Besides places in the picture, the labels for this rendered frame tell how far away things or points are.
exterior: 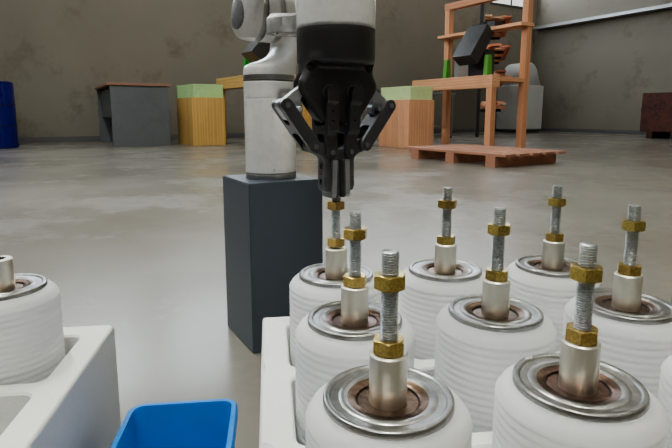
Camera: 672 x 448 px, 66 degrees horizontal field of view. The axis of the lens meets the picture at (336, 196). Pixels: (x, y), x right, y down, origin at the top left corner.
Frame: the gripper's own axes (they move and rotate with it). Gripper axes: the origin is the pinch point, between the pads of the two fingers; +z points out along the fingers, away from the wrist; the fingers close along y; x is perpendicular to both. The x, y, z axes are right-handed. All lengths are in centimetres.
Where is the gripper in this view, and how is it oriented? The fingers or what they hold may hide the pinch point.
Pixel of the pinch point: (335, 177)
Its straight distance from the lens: 51.8
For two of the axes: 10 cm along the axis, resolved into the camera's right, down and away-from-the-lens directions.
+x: -4.8, -1.4, 8.7
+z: 0.0, 9.9, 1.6
